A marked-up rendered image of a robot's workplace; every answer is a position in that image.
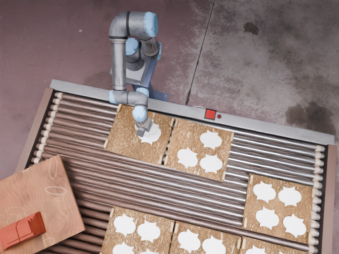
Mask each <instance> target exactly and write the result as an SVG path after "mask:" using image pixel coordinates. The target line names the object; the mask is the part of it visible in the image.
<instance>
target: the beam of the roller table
mask: <svg viewBox="0 0 339 254"><path fill-rule="evenodd" d="M50 88H54V89H55V90H56V91H57V92H62V93H64V94H69V95H74V96H79V97H84V98H89V99H94V100H99V101H104V102H108V103H110V101H109V92H110V90H106V89H101V88H96V87H91V86H86V85H81V84H76V83H71V82H66V81H61V80H56V79H52V81H51V84H50ZM148 111H153V112H158V113H163V114H168V115H173V116H178V117H183V118H187V119H192V120H197V121H202V122H207V123H212V124H217V125H222V126H227V127H231V128H236V129H241V130H245V131H250V132H255V133H260V134H265V135H270V136H275V137H280V138H285V139H290V140H295V141H299V142H304V143H309V144H317V145H321V146H325V145H328V144H330V145H334V138H335V135H331V134H326V133H321V132H316V131H311V130H306V129H301V128H296V127H293V126H288V125H283V124H278V123H272V122H267V121H262V120H257V119H252V118H247V117H242V116H237V115H232V114H227V113H222V112H216V116H215V120H209V119H204V116H205V111H206V109H202V108H197V107H192V106H186V105H181V104H176V103H171V102H166V101H161V100H156V99H151V98H149V99H148ZM218 114H220V115H221V118H220V119H219V118H217V115H218Z"/></svg>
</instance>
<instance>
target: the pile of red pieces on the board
mask: <svg viewBox="0 0 339 254"><path fill-rule="evenodd" d="M44 232H46V229H45V225H44V222H43V219H42V215H41V212H36V213H34V214H32V215H30V216H27V217H25V218H23V219H21V220H19V221H17V222H14V223H12V224H10V225H8V226H6V227H3V228H1V229H0V242H1V245H2V249H3V251H5V250H7V249H9V248H11V247H14V246H16V245H18V244H21V243H23V242H25V241H27V240H29V239H31V238H33V237H35V236H38V235H40V234H42V233H44Z"/></svg>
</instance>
